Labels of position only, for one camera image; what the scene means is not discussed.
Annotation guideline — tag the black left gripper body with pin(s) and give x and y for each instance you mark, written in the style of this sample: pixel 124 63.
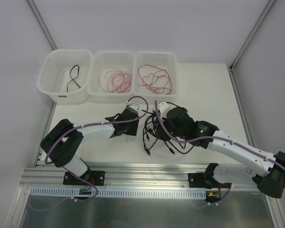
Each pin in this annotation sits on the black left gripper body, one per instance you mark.
pixel 132 124

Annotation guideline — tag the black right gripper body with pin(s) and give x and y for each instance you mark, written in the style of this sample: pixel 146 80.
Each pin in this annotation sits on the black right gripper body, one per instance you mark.
pixel 162 127

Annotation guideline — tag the middle white perforated basket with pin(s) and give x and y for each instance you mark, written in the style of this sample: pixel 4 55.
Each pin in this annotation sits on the middle white perforated basket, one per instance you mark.
pixel 112 76

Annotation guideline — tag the wrist white camera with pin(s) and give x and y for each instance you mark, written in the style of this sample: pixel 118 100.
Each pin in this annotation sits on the wrist white camera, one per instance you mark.
pixel 163 109
pixel 133 106

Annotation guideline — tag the right white perforated basket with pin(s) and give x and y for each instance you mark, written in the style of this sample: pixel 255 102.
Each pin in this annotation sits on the right white perforated basket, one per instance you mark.
pixel 155 75

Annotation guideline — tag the white solid plastic tub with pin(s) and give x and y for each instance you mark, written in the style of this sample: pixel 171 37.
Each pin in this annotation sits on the white solid plastic tub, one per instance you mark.
pixel 65 75

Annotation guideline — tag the white perforated basket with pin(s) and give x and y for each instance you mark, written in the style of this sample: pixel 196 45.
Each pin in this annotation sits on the white perforated basket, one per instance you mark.
pixel 155 75
pixel 112 76

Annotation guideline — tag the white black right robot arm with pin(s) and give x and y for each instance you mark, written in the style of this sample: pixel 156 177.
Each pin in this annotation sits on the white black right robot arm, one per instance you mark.
pixel 260 169

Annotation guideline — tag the white slotted cable duct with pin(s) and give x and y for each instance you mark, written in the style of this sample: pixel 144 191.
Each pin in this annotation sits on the white slotted cable duct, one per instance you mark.
pixel 118 193

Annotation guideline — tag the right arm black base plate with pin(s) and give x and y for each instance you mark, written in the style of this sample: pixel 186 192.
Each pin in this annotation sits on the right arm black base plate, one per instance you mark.
pixel 201 180

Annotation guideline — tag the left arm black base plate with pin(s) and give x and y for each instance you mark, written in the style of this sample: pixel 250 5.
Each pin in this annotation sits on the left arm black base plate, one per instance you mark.
pixel 97 178

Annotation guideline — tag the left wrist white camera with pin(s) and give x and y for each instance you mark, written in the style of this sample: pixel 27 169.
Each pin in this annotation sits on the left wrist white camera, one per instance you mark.
pixel 133 106

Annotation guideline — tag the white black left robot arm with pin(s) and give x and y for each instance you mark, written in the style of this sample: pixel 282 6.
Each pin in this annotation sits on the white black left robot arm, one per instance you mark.
pixel 63 140

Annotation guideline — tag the aluminium frame rail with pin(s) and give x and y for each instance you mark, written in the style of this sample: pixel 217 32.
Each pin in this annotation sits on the aluminium frame rail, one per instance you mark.
pixel 119 175

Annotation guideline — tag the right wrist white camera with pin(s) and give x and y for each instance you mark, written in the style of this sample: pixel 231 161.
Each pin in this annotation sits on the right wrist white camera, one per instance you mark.
pixel 163 109

